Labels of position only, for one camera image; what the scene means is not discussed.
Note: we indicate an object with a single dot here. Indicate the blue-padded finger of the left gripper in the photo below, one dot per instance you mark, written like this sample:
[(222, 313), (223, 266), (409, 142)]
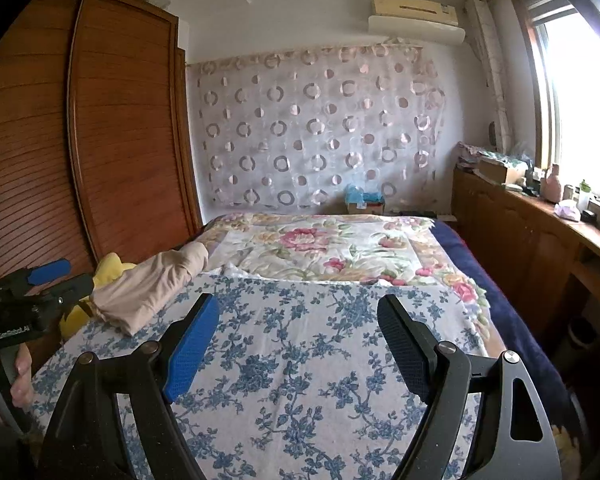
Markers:
[(25, 279)]

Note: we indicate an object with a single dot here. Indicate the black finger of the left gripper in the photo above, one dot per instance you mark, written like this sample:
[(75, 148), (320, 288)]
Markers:
[(63, 296)]

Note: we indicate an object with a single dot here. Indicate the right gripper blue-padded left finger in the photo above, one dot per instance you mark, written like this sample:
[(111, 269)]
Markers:
[(85, 438)]

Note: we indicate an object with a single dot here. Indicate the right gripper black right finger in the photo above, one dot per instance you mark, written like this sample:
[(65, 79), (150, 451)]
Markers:
[(512, 438)]

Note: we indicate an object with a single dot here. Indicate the beige t-shirt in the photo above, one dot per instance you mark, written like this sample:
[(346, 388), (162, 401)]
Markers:
[(134, 299)]

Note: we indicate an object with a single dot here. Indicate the person's left hand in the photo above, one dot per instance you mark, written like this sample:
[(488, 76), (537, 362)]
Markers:
[(16, 391)]

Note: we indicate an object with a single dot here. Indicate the yellow plush toy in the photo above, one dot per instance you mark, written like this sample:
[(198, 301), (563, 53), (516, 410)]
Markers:
[(108, 270)]

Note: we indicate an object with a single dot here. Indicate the navy blue blanket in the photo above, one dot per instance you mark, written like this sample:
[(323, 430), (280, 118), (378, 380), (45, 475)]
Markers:
[(515, 334)]

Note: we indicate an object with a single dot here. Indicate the wooden louvered wardrobe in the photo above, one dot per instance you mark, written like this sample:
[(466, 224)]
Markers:
[(95, 154)]

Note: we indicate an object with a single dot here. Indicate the long wooden sideboard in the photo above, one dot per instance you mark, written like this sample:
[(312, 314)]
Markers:
[(547, 267)]

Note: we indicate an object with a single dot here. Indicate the blue floral white bedsheet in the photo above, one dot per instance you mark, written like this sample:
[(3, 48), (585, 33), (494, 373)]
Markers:
[(297, 382)]

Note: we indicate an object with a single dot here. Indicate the floral pink quilt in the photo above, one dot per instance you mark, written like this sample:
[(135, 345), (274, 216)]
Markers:
[(364, 249)]

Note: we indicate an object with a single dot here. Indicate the lavender cloth bundle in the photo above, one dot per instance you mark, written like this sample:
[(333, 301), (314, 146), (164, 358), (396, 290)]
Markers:
[(568, 210)]

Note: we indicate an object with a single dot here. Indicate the green-capped white bottle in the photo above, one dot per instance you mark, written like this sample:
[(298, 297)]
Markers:
[(584, 195)]

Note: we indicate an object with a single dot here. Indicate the pink ceramic bottle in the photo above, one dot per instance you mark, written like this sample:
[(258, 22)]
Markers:
[(551, 187)]

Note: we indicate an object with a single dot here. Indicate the cardboard box on sideboard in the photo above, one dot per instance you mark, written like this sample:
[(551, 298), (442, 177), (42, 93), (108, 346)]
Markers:
[(501, 172)]

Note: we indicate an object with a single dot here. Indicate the box with blue cloth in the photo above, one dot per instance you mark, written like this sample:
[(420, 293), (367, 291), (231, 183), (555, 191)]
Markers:
[(359, 201)]

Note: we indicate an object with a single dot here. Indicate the sheer circle-pattern curtain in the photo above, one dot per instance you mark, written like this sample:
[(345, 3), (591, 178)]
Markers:
[(295, 130)]

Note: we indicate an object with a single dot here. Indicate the tied window drape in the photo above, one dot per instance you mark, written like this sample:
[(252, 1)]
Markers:
[(484, 32)]

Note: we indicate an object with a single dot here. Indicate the window with brown frame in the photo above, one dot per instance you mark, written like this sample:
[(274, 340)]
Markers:
[(564, 57)]

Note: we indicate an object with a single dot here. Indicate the wall air conditioner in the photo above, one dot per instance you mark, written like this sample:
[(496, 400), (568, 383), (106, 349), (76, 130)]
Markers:
[(422, 20)]

